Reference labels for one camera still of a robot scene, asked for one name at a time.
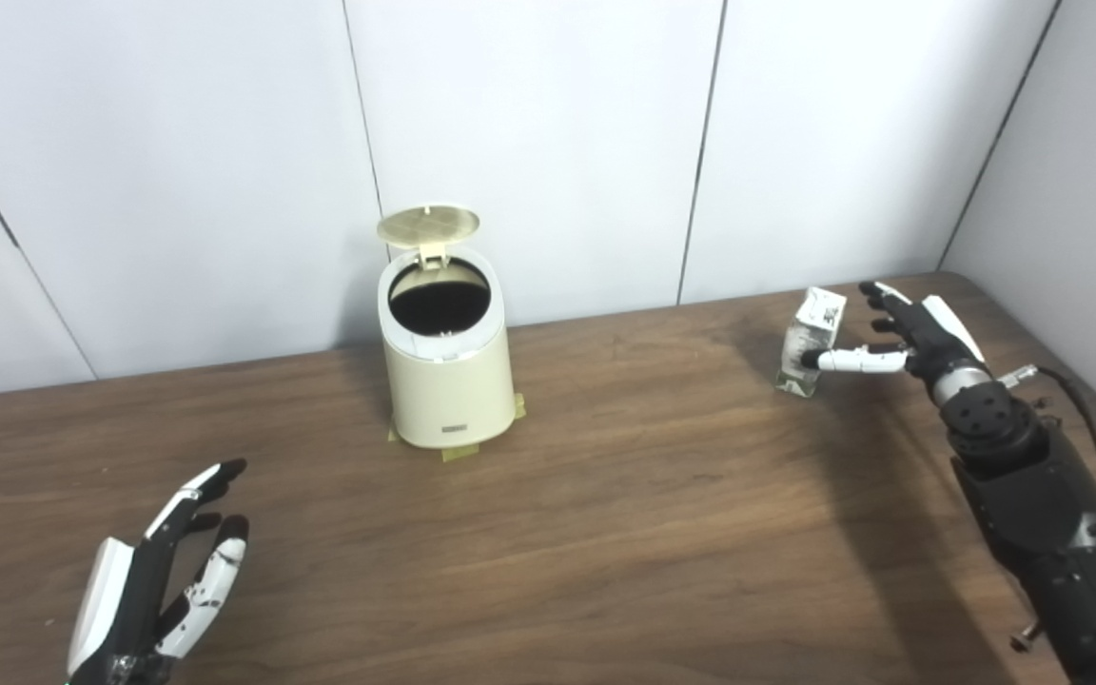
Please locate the white and black left hand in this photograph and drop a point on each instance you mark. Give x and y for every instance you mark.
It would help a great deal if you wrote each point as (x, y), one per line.
(129, 599)

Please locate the white and black right hand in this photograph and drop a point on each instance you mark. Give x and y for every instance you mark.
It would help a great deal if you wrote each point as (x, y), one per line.
(933, 342)

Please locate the white and green milk carton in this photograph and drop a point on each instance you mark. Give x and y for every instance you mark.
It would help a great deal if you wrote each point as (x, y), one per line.
(810, 323)

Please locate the cream-colored bin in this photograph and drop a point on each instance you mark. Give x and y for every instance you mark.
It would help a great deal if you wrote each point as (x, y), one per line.
(453, 390)

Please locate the round cream bin lid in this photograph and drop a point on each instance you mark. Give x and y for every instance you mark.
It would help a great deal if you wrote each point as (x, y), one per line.
(427, 225)

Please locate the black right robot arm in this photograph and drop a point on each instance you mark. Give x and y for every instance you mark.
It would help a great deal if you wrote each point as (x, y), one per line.
(1052, 514)

